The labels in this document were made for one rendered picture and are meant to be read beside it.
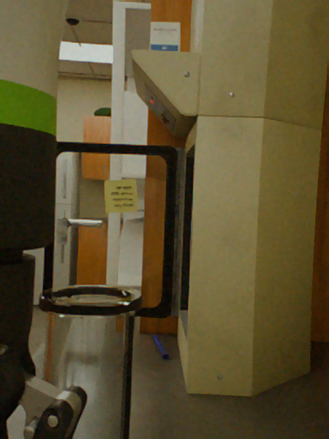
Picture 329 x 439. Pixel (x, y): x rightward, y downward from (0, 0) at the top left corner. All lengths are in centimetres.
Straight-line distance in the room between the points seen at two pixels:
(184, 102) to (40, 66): 65
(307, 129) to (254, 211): 21
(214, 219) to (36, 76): 67
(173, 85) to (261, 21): 17
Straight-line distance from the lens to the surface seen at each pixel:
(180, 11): 132
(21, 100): 24
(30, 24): 25
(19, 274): 25
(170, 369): 105
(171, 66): 90
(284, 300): 100
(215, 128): 89
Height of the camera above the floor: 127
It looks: 3 degrees down
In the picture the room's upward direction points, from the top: 2 degrees clockwise
